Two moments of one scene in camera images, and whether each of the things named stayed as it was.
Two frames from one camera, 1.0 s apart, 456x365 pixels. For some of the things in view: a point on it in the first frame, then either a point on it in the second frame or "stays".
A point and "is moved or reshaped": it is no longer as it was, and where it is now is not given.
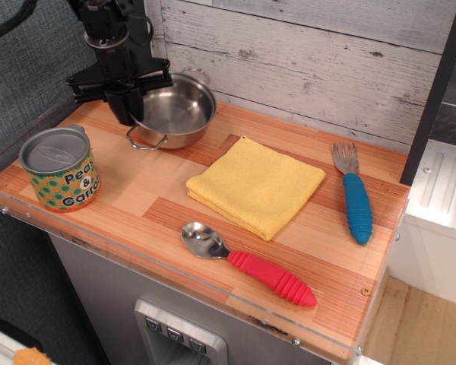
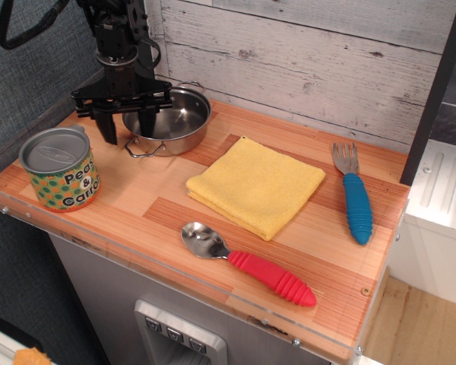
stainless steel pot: x=178 y=115 is moved or reshaped
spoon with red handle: x=203 y=240 stays
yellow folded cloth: x=254 y=186 stays
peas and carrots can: x=62 y=169 stays
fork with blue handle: x=359 y=213 stays
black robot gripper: x=122 y=80 -> x=119 y=90
